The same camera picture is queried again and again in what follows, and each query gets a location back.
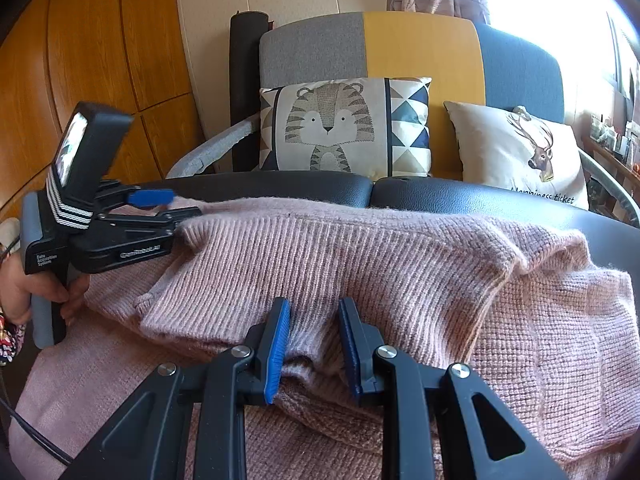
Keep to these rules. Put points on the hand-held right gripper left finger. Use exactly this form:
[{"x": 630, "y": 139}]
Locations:
[{"x": 280, "y": 350}]

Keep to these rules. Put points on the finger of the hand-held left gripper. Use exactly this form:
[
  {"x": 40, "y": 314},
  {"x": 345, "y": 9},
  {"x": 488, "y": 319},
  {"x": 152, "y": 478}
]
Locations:
[
  {"x": 150, "y": 197},
  {"x": 150, "y": 222}
]

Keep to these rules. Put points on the black rolled mat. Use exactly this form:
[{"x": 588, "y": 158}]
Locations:
[{"x": 245, "y": 85}]

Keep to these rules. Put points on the bright window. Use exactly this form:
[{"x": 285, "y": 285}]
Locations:
[{"x": 560, "y": 20}]

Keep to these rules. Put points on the pink knit sweater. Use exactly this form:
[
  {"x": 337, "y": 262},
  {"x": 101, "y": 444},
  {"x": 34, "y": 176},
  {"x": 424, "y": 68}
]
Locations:
[{"x": 375, "y": 260}]

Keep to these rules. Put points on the grey yellow blue sofa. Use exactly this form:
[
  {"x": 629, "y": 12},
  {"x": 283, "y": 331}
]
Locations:
[{"x": 415, "y": 45}]

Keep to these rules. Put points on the tiger print pillow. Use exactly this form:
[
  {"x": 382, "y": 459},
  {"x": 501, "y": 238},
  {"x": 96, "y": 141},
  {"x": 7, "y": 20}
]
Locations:
[{"x": 330, "y": 125}]

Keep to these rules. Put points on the wooden wardrobe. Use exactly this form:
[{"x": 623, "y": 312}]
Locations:
[{"x": 90, "y": 60}]

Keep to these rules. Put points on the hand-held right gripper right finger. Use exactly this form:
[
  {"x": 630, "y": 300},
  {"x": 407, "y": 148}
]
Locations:
[{"x": 348, "y": 345}]

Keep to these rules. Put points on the deer print pillow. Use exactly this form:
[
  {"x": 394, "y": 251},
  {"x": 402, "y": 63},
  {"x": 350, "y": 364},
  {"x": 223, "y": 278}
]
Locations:
[{"x": 520, "y": 160}]

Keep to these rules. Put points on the wooden side table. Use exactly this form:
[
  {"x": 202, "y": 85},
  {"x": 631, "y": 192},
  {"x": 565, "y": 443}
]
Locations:
[{"x": 615, "y": 150}]

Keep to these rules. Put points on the person's left hand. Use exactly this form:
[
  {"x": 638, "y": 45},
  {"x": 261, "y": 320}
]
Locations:
[{"x": 77, "y": 300}]

